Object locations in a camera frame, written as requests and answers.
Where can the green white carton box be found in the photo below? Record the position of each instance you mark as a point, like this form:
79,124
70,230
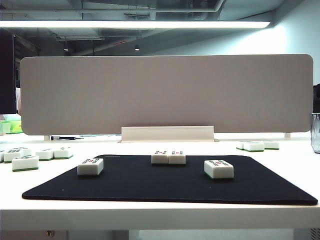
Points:
11,127

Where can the black slim screwdriver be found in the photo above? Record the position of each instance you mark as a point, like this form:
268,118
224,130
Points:
62,137

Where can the white green-backed mahjong tile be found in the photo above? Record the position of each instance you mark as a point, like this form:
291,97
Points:
11,157
45,155
25,151
240,145
25,163
63,153
253,147
2,156
272,145

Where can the beige fabric desk partition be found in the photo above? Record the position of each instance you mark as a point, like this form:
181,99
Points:
160,95

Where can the black device behind partition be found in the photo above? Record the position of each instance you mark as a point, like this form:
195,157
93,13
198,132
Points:
317,92

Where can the round ceiling spot lamp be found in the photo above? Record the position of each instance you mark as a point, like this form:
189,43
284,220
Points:
137,48
65,49

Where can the clear faceted drinking glass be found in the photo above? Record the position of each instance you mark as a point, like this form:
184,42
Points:
316,135

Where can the red-centred bamboo mahjong tile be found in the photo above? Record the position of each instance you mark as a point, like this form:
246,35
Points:
90,168
177,160
220,171
159,159

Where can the brass table screw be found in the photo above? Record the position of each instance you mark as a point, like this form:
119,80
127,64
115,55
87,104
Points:
49,233

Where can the black rectangular mat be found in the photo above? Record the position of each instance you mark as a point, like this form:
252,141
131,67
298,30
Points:
160,185

